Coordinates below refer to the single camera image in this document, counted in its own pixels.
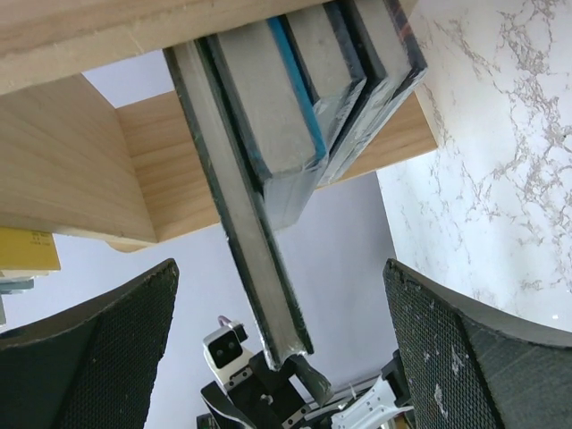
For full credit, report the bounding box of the yellow book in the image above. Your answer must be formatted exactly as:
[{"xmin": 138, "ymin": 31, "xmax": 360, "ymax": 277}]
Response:
[{"xmin": 1, "ymin": 227, "xmax": 61, "ymax": 275}]

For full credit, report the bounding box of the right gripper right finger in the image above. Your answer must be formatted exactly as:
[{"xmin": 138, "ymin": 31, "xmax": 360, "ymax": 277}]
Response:
[{"xmin": 383, "ymin": 259, "xmax": 571, "ymax": 428}]

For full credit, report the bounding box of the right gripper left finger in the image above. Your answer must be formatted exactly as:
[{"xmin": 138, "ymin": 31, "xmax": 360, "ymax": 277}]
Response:
[{"xmin": 1, "ymin": 259, "xmax": 179, "ymax": 428}]

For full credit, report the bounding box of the teal underwater cover book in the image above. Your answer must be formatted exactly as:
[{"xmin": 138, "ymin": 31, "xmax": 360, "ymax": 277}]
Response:
[{"xmin": 206, "ymin": 18, "xmax": 328, "ymax": 230}]

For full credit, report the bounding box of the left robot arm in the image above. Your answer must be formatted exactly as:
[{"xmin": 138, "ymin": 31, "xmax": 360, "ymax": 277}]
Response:
[{"xmin": 197, "ymin": 350, "xmax": 413, "ymax": 428}]

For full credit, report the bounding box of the Robinson Crusoe purple book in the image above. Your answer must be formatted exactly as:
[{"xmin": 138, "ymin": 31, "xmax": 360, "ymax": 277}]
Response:
[{"xmin": 321, "ymin": 0, "xmax": 427, "ymax": 185}]

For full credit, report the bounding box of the wooden two-tier shelf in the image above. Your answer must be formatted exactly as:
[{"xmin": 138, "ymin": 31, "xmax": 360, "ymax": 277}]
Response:
[{"xmin": 0, "ymin": 0, "xmax": 442, "ymax": 254}]

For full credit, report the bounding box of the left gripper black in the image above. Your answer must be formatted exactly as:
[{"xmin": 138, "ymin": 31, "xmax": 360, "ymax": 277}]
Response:
[{"xmin": 200, "ymin": 352, "xmax": 333, "ymax": 428}]

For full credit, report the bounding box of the Wuthering Heights blue book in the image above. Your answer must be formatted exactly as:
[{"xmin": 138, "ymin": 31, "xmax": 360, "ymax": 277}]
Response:
[{"xmin": 280, "ymin": 1, "xmax": 366, "ymax": 150}]

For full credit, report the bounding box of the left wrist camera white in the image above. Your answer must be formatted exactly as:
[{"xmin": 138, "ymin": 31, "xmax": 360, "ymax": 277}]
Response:
[{"xmin": 203, "ymin": 315, "xmax": 254, "ymax": 391}]

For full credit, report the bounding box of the dark green gold book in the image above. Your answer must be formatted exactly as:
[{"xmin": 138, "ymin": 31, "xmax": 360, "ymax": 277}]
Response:
[{"xmin": 164, "ymin": 41, "xmax": 314, "ymax": 371}]

